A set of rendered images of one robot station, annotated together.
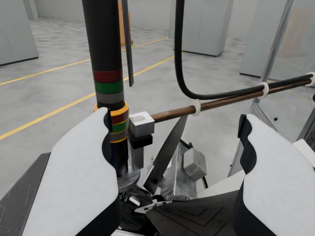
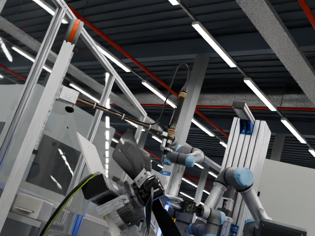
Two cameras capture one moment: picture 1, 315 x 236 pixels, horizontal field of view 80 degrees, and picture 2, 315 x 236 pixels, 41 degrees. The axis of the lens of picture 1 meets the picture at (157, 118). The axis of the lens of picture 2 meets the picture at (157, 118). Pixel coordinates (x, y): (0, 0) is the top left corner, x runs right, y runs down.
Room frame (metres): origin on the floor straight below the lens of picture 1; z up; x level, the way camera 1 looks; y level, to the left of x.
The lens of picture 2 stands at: (2.55, 0.53, 0.89)
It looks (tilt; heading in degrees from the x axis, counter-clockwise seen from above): 17 degrees up; 194
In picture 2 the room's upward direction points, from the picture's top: 17 degrees clockwise
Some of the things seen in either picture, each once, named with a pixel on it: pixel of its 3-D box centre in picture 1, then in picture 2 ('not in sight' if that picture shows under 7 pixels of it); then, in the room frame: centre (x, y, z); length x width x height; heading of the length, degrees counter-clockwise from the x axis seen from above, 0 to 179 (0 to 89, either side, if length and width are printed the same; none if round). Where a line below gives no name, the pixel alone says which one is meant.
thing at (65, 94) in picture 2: not in sight; (67, 95); (0.51, -0.49, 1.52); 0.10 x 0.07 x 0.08; 119
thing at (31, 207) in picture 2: not in sight; (31, 207); (0.33, -0.54, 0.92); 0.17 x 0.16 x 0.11; 84
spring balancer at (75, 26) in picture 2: not in sight; (73, 32); (0.55, -0.57, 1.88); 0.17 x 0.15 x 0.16; 174
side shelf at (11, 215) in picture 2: not in sight; (38, 223); (0.26, -0.50, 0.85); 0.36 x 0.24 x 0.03; 174
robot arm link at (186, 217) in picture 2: not in sight; (184, 212); (-0.55, 0.17, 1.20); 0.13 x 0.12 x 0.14; 84
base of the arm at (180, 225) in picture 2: not in sight; (181, 228); (-0.55, 0.17, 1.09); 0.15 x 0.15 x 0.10
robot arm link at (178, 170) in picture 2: not in sight; (176, 180); (-0.56, 0.04, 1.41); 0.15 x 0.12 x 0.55; 84
